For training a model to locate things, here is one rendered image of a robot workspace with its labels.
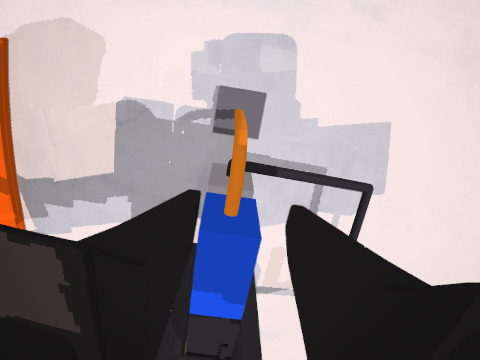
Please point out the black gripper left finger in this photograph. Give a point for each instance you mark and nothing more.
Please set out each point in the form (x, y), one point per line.
(111, 293)

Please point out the black rectangular block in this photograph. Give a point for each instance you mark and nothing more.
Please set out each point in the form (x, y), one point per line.
(251, 330)

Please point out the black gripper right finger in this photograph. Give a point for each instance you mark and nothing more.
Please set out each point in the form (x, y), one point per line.
(355, 305)

